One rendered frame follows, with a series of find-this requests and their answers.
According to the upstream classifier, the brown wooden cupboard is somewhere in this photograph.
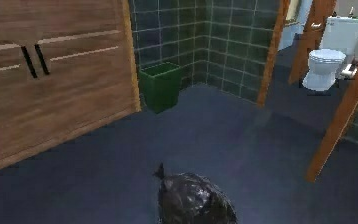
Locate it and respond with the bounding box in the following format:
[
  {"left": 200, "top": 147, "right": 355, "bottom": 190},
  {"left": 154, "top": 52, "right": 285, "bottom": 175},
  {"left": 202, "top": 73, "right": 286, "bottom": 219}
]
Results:
[{"left": 0, "top": 0, "right": 142, "bottom": 175}]

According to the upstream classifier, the green bin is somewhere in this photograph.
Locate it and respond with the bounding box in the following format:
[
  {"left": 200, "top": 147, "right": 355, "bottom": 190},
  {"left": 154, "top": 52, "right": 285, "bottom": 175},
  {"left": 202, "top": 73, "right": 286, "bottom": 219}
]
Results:
[{"left": 138, "top": 61, "right": 184, "bottom": 115}]

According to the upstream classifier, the black rubbish bag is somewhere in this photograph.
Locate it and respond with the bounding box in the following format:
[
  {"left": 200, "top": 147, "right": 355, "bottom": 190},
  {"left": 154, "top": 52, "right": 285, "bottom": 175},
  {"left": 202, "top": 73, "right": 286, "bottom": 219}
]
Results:
[{"left": 152, "top": 162, "right": 239, "bottom": 224}]

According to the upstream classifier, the white toilet paper roll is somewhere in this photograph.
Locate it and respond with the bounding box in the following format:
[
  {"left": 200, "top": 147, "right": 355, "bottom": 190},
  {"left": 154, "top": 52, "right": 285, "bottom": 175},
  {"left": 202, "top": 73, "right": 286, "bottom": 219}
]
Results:
[{"left": 340, "top": 63, "right": 358, "bottom": 78}]

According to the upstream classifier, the brown wooden door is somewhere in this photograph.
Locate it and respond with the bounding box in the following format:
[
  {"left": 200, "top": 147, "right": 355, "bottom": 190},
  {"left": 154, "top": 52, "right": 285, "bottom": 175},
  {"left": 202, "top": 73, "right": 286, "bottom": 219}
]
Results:
[{"left": 288, "top": 0, "right": 337, "bottom": 85}]

